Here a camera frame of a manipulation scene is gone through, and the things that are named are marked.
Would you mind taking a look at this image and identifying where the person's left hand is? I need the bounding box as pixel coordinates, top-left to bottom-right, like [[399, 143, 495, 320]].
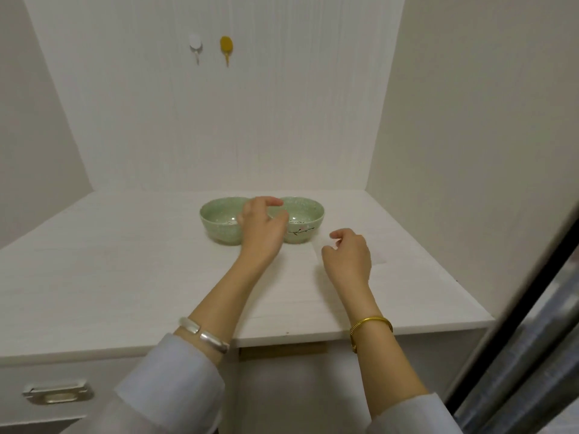
[[236, 196, 290, 268]]

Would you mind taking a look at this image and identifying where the person's right hand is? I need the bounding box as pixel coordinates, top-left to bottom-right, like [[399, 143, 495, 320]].
[[321, 228, 373, 290]]

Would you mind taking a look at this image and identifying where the person's right forearm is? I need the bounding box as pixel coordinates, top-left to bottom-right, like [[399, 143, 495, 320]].
[[327, 278, 429, 423]]

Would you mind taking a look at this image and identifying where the person's left forearm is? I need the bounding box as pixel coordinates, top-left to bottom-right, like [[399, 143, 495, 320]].
[[180, 254, 283, 358]]

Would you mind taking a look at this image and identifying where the green bowl with flower print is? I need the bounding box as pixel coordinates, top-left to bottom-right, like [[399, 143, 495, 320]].
[[266, 197, 326, 244]]

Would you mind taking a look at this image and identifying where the plain green ceramic bowl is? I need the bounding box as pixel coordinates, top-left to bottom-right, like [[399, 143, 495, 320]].
[[199, 197, 247, 246]]

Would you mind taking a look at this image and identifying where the person's white right sleeve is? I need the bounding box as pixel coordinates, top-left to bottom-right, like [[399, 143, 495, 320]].
[[364, 392, 465, 434]]

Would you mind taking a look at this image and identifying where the person's white sleeve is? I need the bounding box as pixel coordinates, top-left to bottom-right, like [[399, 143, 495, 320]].
[[364, 392, 465, 434], [61, 333, 226, 434]]

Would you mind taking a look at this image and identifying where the person's white left sleeve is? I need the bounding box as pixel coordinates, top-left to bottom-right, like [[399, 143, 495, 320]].
[[61, 333, 226, 434]]

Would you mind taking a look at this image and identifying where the white drawer front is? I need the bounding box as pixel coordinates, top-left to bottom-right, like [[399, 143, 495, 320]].
[[0, 345, 239, 434]]

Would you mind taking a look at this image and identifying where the gold bangle bracelet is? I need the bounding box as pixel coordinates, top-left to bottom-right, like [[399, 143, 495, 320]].
[[348, 316, 394, 354]]

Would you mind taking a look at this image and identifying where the silver bangle bracelet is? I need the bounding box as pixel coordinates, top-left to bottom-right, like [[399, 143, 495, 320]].
[[177, 316, 231, 356]]

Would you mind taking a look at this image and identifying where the white wall hook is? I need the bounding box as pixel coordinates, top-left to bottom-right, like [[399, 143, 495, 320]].
[[188, 34, 204, 66]]

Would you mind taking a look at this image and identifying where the dark sliding door frame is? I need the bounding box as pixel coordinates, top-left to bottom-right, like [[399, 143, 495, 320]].
[[445, 216, 579, 434]]

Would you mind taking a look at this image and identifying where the silver metal drawer handle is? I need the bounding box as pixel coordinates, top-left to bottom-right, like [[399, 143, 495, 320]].
[[22, 379, 95, 406]]

